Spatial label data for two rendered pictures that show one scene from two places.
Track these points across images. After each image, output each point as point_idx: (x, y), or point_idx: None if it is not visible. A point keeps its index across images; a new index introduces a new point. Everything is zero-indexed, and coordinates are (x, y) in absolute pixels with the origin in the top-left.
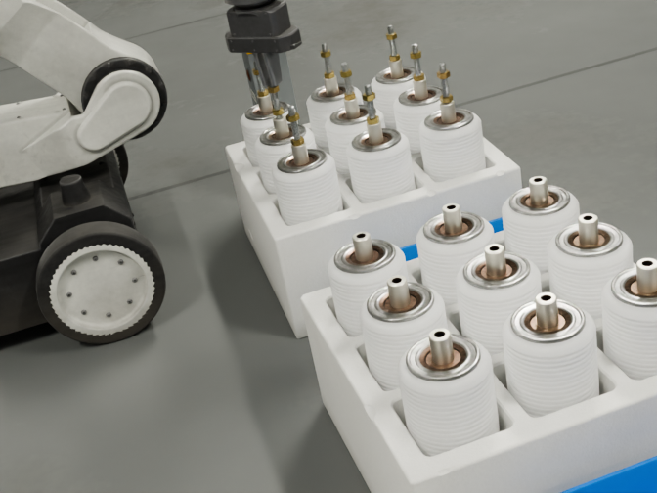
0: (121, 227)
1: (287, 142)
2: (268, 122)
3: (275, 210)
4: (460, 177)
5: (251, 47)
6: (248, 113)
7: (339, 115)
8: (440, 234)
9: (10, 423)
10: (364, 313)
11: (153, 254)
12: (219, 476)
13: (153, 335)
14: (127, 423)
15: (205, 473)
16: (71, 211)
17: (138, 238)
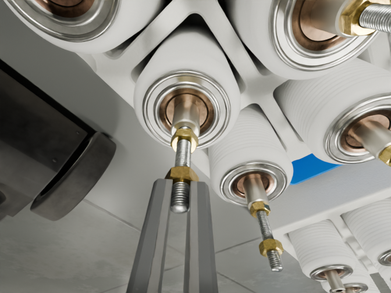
0: (69, 191)
1: (211, 142)
2: (110, 42)
3: (206, 159)
4: None
5: None
6: (21, 1)
7: (294, 20)
8: (390, 260)
9: (103, 200)
10: (327, 291)
11: (105, 170)
12: (216, 207)
13: (118, 142)
14: None
15: (210, 207)
16: (14, 208)
17: (88, 183)
